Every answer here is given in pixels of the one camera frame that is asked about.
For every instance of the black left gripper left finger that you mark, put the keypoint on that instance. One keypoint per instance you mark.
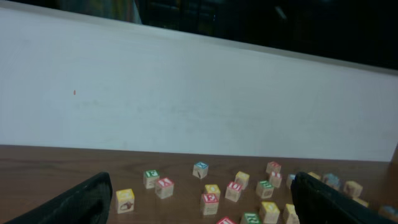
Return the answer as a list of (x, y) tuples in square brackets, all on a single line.
[(87, 202)]

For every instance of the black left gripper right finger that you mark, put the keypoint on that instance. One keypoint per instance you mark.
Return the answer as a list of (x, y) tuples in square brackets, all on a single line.
[(316, 202)]

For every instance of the red U wooden block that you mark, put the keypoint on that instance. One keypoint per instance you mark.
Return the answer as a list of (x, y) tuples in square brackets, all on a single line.
[(225, 220)]

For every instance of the yellow block centre right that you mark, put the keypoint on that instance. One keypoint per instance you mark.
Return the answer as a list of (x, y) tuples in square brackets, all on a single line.
[(289, 215)]

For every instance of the yellow block upper right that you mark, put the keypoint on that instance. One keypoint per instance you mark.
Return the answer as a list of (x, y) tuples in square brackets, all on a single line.
[(316, 176)]

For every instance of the blue D upper block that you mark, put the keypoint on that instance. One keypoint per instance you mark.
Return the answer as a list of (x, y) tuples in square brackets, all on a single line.
[(331, 180)]

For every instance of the yellow block far left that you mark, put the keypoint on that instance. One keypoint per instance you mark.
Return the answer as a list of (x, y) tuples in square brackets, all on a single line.
[(124, 201)]

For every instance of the blue L wooden block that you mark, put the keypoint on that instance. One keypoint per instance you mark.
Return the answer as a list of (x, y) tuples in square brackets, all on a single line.
[(290, 179)]

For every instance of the yellow 8 wooden block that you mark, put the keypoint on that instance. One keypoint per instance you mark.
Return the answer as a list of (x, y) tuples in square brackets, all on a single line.
[(352, 189)]

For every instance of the yellow block centre left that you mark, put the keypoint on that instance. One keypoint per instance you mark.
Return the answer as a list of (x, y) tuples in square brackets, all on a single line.
[(269, 212)]

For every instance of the red I upper block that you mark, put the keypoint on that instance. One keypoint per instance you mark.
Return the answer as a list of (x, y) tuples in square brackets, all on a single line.
[(275, 179)]

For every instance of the green B wooden block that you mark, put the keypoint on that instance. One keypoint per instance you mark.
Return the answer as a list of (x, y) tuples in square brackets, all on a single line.
[(264, 189)]

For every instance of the red H wooden block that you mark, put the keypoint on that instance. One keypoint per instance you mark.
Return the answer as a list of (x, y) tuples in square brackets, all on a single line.
[(273, 167)]

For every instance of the green F wooden block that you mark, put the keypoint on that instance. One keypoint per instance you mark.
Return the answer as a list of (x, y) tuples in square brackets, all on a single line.
[(150, 177)]

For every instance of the green R wooden block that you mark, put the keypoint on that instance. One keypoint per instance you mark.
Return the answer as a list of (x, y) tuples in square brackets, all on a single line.
[(250, 218)]

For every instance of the red X wooden block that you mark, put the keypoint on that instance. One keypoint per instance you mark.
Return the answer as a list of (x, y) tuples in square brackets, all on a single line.
[(164, 188)]

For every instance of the yellow block upper middle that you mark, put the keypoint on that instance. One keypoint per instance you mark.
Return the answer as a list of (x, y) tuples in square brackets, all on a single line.
[(242, 178)]

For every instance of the red U block upper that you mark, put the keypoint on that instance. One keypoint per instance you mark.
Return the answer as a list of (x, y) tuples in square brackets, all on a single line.
[(233, 191)]

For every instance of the red E wooden block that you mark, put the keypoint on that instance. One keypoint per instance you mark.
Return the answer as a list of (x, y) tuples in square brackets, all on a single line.
[(209, 204)]

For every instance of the yellow block near E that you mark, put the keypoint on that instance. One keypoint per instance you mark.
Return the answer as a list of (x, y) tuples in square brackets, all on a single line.
[(213, 189)]

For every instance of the blue X wooden block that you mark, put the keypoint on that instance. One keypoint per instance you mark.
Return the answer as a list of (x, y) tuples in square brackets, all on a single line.
[(200, 170)]

